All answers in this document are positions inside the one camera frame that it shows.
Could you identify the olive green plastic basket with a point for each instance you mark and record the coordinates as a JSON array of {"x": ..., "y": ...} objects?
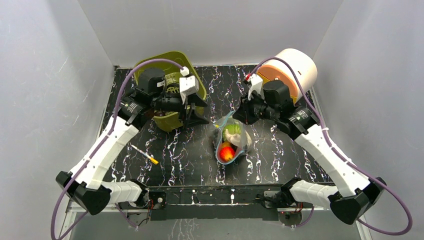
[{"x": 178, "y": 93}]

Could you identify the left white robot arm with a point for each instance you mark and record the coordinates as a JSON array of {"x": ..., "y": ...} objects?
[{"x": 85, "y": 184}]

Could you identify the red strawberry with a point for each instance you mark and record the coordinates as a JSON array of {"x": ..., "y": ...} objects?
[{"x": 226, "y": 154}]

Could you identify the orange fruit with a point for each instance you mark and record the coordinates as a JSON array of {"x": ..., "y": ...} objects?
[{"x": 226, "y": 144}]

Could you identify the white mushroom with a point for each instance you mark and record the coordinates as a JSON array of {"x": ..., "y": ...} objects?
[{"x": 241, "y": 142}]

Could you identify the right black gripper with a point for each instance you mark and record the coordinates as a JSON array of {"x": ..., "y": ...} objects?
[{"x": 245, "y": 112}]

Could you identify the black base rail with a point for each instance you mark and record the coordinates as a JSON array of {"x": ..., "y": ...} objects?
[{"x": 248, "y": 201}]

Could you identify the dark round plum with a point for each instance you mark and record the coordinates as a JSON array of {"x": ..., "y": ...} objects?
[{"x": 160, "y": 113}]

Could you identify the round drawer cabinet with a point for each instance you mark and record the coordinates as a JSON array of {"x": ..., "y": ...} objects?
[{"x": 304, "y": 76}]

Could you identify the clear zip top bag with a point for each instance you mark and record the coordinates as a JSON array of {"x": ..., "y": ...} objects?
[{"x": 230, "y": 118}]

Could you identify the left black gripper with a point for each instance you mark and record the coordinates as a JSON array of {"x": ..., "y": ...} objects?
[{"x": 191, "y": 121}]

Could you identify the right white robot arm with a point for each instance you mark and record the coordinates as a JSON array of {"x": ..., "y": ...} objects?
[{"x": 352, "y": 193}]

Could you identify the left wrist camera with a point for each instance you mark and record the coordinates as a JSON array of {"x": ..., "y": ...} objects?
[{"x": 188, "y": 84}]

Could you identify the green cabbage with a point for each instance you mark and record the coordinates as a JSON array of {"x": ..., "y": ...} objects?
[{"x": 230, "y": 130}]

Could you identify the yellow capped marker pen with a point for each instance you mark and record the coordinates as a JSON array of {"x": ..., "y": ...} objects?
[{"x": 152, "y": 159}]

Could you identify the black grape bunch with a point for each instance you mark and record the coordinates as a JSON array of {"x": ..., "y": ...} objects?
[{"x": 216, "y": 136}]

